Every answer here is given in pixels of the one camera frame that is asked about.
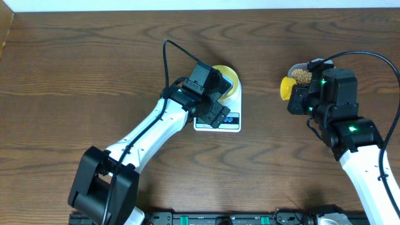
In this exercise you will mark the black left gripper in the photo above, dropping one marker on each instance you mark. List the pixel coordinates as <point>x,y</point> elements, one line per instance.
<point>217,115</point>

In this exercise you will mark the yellow measuring scoop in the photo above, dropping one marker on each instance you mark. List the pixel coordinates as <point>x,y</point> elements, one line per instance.
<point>286,86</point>

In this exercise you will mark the white digital kitchen scale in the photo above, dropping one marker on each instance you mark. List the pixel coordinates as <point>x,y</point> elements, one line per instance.
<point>232,123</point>

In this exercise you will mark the pile of soybeans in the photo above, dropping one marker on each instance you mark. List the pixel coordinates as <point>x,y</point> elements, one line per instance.
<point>302,76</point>

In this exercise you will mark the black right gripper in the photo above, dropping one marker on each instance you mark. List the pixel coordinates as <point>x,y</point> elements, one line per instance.
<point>299,91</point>

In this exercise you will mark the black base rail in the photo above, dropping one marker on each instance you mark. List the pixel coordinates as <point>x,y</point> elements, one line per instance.
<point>326,214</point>

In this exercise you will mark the clear plastic container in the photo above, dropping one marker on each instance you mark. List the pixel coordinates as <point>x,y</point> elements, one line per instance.
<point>296,66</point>

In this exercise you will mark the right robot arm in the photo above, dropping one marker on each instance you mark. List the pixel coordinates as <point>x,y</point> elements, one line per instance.
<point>330,100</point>

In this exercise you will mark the wooden panel at left edge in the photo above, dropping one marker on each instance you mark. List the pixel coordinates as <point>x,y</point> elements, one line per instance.
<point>6,20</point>

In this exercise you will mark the pale yellow bowl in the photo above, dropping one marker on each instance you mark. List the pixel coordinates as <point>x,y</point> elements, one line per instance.
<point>232,75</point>

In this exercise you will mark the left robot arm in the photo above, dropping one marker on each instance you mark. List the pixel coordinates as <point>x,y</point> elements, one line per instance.
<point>105,187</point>

